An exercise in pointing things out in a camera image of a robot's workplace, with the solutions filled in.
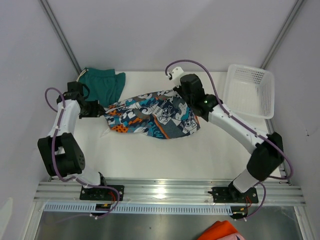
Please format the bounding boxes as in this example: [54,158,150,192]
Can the teal green shorts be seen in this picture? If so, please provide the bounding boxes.
[77,68,126,108]

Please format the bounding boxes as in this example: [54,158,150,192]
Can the patterned blue orange shorts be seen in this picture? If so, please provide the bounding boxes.
[104,90,201,140]

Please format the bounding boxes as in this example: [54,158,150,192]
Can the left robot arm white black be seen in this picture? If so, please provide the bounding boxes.
[37,81,119,193]

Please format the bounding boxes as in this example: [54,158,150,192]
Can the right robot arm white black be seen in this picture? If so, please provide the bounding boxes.
[171,73,284,194]

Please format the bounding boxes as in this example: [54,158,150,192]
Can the white plastic mesh basket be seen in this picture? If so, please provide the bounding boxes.
[222,64,275,119]

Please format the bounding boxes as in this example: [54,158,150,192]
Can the orange cloth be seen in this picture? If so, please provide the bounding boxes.
[197,220,238,240]

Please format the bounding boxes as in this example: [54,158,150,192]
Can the pink cloth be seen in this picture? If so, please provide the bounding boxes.
[219,233,245,240]

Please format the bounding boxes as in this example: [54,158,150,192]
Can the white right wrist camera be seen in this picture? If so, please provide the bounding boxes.
[169,66,185,87]

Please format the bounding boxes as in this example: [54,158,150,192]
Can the left aluminium frame post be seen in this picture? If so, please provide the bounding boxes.
[38,0,82,74]

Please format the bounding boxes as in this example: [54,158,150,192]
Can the aluminium frame post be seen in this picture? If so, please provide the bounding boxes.
[260,0,307,70]
[38,0,82,74]

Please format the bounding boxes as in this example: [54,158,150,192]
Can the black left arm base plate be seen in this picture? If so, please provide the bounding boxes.
[79,186,118,201]

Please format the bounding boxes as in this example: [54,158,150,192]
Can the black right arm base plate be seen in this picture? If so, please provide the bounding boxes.
[207,186,259,204]

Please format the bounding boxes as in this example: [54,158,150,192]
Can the white slotted cable duct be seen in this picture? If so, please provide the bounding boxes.
[43,202,233,216]

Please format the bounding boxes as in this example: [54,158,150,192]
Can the aluminium mounting rail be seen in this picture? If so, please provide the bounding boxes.
[33,178,306,207]

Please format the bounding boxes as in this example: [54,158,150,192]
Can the right aluminium frame post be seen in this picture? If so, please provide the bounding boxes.
[260,0,307,70]

